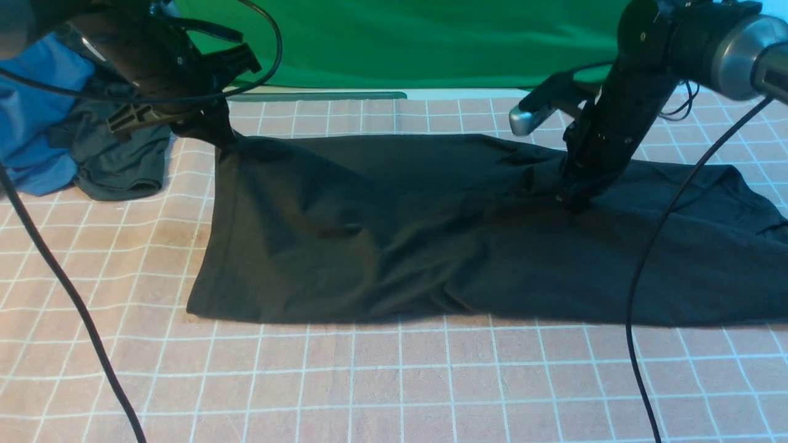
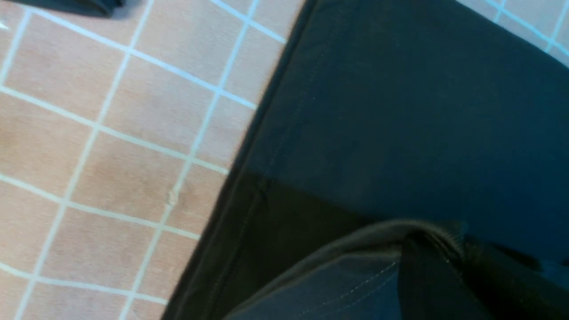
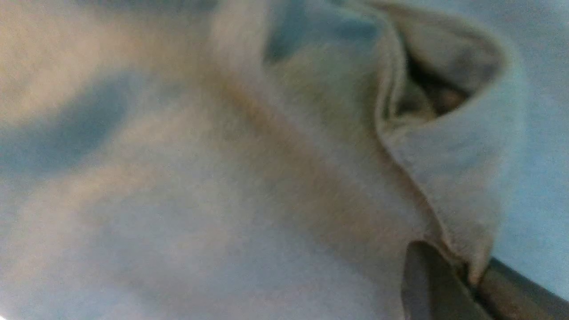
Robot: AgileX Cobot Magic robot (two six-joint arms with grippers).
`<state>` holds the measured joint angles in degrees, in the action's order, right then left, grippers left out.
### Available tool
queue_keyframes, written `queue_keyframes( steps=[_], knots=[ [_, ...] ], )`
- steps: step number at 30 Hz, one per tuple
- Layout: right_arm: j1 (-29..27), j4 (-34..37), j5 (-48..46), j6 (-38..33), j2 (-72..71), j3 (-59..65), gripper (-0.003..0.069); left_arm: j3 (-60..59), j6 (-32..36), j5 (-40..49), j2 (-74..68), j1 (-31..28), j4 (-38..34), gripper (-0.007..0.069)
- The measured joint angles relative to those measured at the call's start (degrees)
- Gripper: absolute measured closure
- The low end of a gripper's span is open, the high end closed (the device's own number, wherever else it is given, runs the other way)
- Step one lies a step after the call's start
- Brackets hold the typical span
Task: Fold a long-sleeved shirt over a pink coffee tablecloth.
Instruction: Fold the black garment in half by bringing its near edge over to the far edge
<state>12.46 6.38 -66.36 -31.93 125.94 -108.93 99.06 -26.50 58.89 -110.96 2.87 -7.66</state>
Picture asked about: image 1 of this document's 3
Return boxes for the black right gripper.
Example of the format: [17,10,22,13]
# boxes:
[555,1,678,213]

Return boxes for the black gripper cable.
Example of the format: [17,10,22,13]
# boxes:
[0,0,284,443]
[625,80,779,443]

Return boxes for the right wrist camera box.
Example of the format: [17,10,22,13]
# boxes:
[509,72,601,137]

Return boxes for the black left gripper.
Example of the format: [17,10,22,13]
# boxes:
[70,6,261,148]

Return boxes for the dark gray long-sleeve shirt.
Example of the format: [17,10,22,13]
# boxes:
[186,132,788,327]

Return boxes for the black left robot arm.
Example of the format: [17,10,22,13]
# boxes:
[2,1,261,148]

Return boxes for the green backdrop cloth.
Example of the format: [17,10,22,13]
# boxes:
[258,1,627,89]

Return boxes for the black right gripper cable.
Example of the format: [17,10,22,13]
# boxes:
[625,80,779,443]

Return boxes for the blue crumpled garment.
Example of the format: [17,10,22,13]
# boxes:
[1,34,95,196]

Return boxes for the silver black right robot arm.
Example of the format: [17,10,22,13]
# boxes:
[557,1,786,210]

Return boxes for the pink checkered tablecloth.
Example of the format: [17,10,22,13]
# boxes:
[1,90,786,442]

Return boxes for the dark gray crumpled garment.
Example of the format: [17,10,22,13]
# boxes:
[47,99,171,201]

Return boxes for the green flat ruler strip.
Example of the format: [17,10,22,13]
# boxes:
[227,92,408,103]

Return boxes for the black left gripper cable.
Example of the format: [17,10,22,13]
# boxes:
[0,0,284,443]

